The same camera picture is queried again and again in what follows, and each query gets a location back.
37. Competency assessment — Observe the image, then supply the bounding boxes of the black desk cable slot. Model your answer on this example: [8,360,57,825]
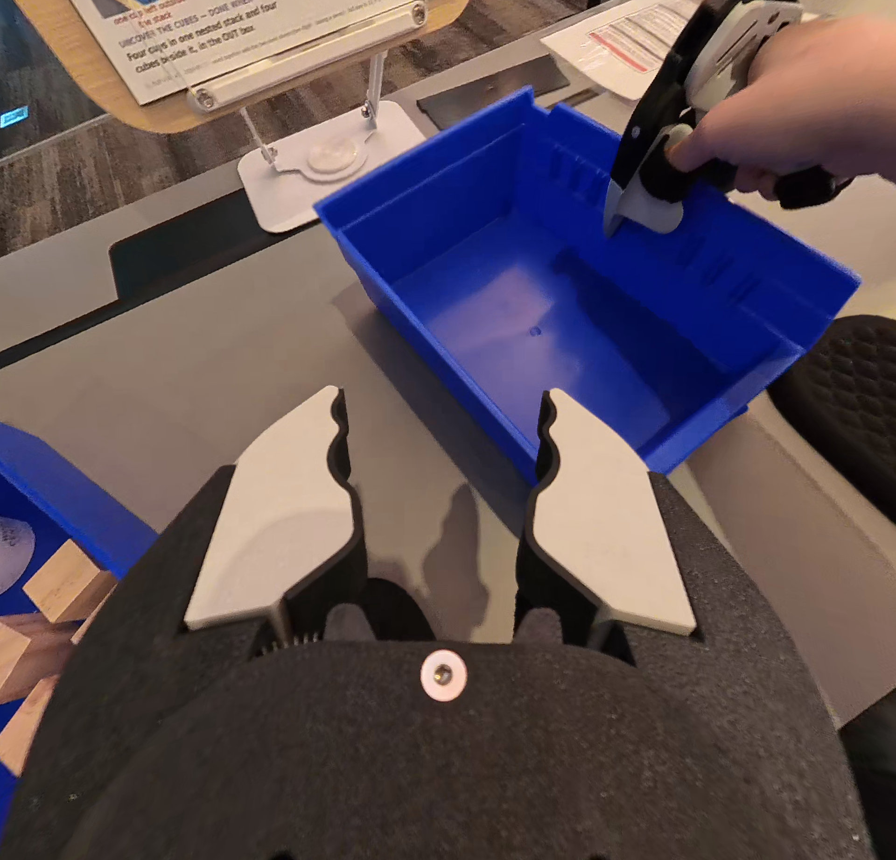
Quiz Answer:
[418,55,571,112]
[108,188,330,301]

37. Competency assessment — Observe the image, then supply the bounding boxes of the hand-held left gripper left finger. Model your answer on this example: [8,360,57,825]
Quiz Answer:
[182,384,368,649]

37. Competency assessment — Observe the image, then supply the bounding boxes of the wooden cube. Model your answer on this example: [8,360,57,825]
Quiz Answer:
[0,611,92,703]
[0,674,58,777]
[22,539,116,624]

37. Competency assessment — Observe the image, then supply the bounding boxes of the instruction sheet on wooden stand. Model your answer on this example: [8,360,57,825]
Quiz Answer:
[0,0,482,234]

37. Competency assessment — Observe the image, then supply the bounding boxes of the printed instruction sheet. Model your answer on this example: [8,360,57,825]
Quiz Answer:
[45,0,461,106]

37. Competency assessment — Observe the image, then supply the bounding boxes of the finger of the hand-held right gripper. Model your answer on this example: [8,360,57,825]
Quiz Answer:
[603,177,685,240]

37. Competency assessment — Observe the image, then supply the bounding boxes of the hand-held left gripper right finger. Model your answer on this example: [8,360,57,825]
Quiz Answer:
[517,387,699,649]

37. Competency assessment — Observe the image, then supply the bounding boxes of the paper sheet in plastic sleeve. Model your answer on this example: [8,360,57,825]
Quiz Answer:
[540,0,708,101]

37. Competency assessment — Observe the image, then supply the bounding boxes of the blue plastic bin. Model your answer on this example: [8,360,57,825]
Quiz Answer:
[314,86,862,486]
[0,422,158,777]

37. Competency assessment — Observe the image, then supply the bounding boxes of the person's right hand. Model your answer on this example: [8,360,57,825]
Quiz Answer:
[665,14,896,199]

